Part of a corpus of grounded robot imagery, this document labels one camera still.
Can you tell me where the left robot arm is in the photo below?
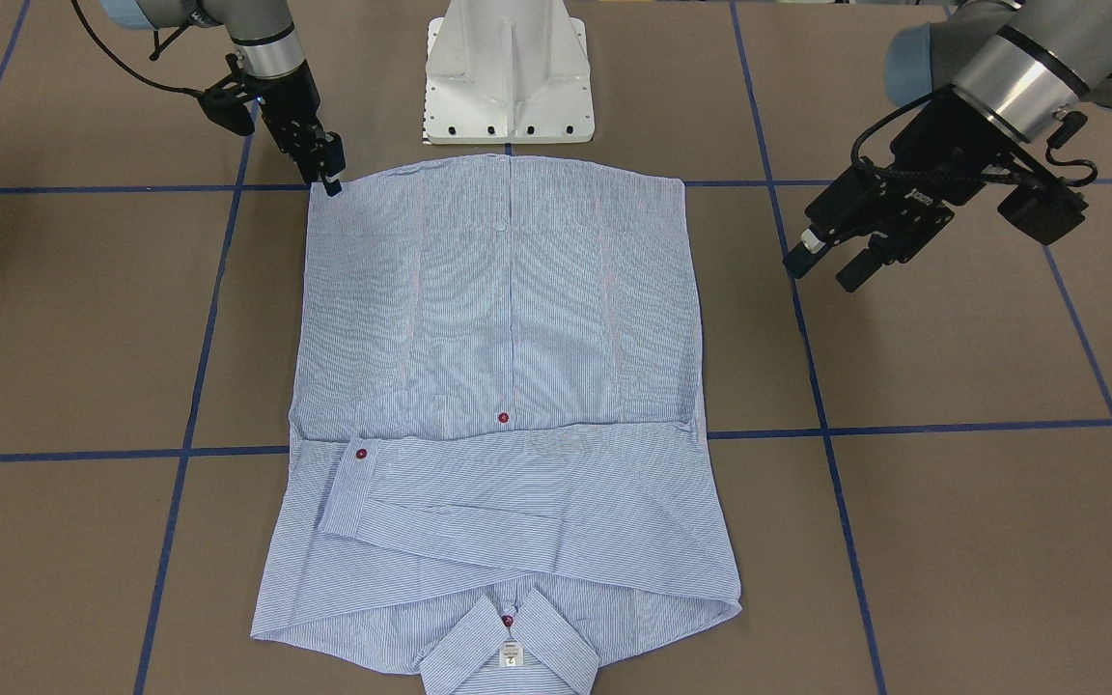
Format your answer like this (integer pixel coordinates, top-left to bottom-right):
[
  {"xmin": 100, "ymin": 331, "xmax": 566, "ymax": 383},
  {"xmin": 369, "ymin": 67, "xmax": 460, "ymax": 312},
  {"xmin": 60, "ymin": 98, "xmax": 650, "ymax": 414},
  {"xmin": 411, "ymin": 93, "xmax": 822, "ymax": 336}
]
[{"xmin": 784, "ymin": 1, "xmax": 1112, "ymax": 292}]

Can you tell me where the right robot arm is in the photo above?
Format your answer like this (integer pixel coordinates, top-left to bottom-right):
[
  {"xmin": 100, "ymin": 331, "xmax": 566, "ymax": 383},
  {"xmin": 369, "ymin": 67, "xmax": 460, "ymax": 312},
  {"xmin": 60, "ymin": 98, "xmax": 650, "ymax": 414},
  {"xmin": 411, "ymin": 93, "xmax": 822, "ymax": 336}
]
[{"xmin": 70, "ymin": 1, "xmax": 346, "ymax": 197}]

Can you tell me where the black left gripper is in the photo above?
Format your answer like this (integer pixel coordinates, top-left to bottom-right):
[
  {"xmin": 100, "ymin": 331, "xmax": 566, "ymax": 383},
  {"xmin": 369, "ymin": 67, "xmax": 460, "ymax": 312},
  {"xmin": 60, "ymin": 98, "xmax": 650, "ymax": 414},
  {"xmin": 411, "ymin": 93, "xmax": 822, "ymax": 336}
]
[{"xmin": 784, "ymin": 87, "xmax": 1015, "ymax": 292}]

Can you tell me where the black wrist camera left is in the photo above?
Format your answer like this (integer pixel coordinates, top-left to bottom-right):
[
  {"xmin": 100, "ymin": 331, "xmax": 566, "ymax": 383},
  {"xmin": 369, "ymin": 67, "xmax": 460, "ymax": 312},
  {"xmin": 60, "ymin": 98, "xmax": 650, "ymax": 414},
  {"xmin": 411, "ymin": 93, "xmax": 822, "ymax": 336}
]
[{"xmin": 997, "ymin": 111, "xmax": 1098, "ymax": 246}]

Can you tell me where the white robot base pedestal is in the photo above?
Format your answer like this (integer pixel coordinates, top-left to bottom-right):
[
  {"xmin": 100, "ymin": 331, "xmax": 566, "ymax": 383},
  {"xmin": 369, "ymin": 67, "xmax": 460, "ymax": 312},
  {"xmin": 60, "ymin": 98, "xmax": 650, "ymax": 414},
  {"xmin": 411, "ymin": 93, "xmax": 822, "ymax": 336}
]
[{"xmin": 423, "ymin": 1, "xmax": 597, "ymax": 146}]

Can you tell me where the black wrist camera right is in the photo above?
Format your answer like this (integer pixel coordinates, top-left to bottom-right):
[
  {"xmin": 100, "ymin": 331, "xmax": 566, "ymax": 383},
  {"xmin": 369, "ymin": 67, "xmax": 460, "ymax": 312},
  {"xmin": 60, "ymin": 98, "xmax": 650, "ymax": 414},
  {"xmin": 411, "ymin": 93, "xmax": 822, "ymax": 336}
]
[{"xmin": 197, "ymin": 75, "xmax": 255, "ymax": 137}]

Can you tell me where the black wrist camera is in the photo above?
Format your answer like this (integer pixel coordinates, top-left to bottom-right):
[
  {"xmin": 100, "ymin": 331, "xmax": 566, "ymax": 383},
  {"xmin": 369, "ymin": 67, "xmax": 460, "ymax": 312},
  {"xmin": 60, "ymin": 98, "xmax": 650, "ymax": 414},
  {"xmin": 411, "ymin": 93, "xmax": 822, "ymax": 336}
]
[
  {"xmin": 997, "ymin": 111, "xmax": 1098, "ymax": 246},
  {"xmin": 197, "ymin": 75, "xmax": 255, "ymax": 137}
]

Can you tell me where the light blue striped shirt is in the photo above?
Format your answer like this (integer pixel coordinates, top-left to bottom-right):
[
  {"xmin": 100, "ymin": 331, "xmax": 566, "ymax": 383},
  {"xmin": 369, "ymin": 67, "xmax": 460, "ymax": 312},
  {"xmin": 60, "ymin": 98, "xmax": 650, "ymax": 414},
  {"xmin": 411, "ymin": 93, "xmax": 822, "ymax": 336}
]
[{"xmin": 250, "ymin": 153, "xmax": 742, "ymax": 694}]

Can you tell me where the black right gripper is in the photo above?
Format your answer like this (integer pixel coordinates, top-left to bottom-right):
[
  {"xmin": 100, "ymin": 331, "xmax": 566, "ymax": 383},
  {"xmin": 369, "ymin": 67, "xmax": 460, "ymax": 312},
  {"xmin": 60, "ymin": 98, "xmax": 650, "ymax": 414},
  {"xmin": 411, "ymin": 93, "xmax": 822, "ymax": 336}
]
[{"xmin": 244, "ymin": 62, "xmax": 346, "ymax": 197}]

